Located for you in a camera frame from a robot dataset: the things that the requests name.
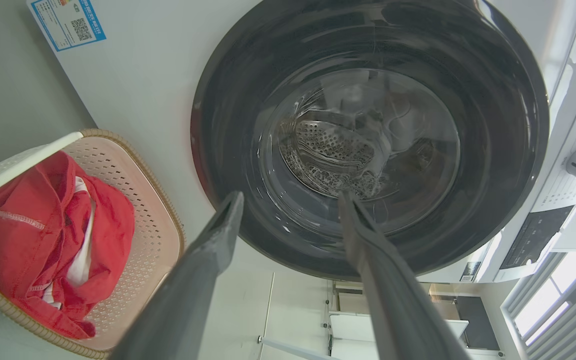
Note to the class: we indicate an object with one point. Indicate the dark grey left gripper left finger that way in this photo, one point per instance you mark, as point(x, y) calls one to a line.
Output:
point(188, 300)

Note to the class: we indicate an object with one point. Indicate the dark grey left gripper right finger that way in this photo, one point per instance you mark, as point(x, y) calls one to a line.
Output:
point(393, 300)

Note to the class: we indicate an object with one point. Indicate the pink perforated laundry basket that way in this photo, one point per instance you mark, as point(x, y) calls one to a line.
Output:
point(140, 195)

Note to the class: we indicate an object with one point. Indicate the white cabinet furniture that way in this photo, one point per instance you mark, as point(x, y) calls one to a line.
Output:
point(353, 327)

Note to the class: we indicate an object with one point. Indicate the white garment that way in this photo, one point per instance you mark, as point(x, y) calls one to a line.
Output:
point(80, 265)

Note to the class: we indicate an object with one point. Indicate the black washer display panel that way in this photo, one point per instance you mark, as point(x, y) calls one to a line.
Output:
point(535, 237)

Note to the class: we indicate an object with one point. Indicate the window with grey blinds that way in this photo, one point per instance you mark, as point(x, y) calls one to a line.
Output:
point(563, 310)

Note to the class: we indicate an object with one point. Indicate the red garment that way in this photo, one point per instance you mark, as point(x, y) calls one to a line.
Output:
point(23, 235)

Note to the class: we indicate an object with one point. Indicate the round black glass washer door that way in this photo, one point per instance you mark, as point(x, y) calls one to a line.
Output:
point(228, 100)

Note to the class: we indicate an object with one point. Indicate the white front-load washing machine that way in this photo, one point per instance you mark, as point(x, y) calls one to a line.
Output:
point(143, 75)

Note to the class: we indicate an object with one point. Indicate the blue white energy label sticker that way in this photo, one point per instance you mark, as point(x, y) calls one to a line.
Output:
point(63, 22)

